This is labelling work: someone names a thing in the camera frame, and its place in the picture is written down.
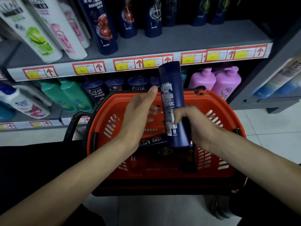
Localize purple pump bottle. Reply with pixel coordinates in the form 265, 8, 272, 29
211, 66, 242, 101
188, 67, 217, 91

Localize person's left forearm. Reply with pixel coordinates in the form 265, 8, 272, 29
0, 136, 136, 226

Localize white green-label shampoo bottle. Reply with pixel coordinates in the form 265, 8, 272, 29
0, 0, 63, 64

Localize grey metal store shelving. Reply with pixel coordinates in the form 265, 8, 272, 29
0, 43, 268, 131

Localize small teal bottle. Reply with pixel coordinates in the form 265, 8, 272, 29
180, 68, 188, 87

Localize person's black trousers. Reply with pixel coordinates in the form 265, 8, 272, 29
0, 140, 301, 226

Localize grey store shelf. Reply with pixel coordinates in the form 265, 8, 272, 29
0, 0, 274, 132

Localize white pump bottle blue cap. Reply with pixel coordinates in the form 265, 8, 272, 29
0, 83, 51, 119

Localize person's right grey shoe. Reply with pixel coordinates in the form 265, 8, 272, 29
210, 195, 233, 220

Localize person's right hand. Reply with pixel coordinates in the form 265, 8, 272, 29
173, 106, 223, 153

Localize person's left hand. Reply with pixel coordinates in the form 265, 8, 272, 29
117, 86, 163, 153

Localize grey end rack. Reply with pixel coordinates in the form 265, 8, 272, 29
228, 19, 301, 115

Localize navy green Clear bottle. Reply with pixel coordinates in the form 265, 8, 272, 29
161, 147, 176, 160
184, 141, 198, 173

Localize white blue tube bottle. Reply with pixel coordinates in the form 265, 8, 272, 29
253, 56, 301, 99

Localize white pink-label shampoo bottle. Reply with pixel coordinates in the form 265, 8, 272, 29
57, 1, 91, 49
26, 0, 88, 60

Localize navy round bottle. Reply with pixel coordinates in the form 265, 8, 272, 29
128, 74, 149, 91
105, 77, 125, 92
82, 78, 108, 103
149, 75, 161, 89

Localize person's right forearm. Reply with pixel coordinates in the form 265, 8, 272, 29
208, 129, 301, 216

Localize orange shopping basket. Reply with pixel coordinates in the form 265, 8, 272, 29
63, 86, 247, 197

